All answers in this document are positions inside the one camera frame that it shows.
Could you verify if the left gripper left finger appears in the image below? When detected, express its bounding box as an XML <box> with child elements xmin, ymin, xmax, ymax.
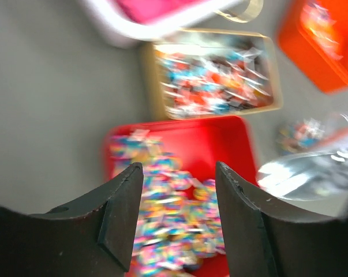
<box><xmin>0</xmin><ymin>163</ymin><xmax>143</xmax><ymax>276</ymax></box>

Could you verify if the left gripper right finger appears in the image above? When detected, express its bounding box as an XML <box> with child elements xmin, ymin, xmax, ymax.
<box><xmin>215</xmin><ymin>162</ymin><xmax>348</xmax><ymax>276</ymax></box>

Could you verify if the silver metal scoop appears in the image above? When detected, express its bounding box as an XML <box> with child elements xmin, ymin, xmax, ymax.
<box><xmin>256</xmin><ymin>147</ymin><xmax>348</xmax><ymax>201</ymax></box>

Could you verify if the red candy tray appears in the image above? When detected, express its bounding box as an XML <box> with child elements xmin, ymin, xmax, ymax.
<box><xmin>103</xmin><ymin>116</ymin><xmax>256</xmax><ymax>276</ymax></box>

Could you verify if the gold candy tin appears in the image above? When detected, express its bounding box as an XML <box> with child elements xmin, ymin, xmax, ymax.
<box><xmin>141</xmin><ymin>29</ymin><xmax>283</xmax><ymax>120</ymax></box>

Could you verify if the orange candy tray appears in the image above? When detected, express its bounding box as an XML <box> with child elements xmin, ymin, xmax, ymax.
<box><xmin>277</xmin><ymin>1</ymin><xmax>348</xmax><ymax>94</ymax></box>

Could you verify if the white plastic basket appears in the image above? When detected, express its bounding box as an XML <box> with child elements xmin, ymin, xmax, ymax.
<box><xmin>77</xmin><ymin>0</ymin><xmax>241</xmax><ymax>48</ymax></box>

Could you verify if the pink cloth in basket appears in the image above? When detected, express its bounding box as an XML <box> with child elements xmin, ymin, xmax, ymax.
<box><xmin>115</xmin><ymin>0</ymin><xmax>201</xmax><ymax>24</ymax></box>

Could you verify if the gold ribbon on table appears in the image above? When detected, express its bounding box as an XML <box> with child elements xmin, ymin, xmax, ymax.
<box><xmin>215</xmin><ymin>0</ymin><xmax>264</xmax><ymax>24</ymax></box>

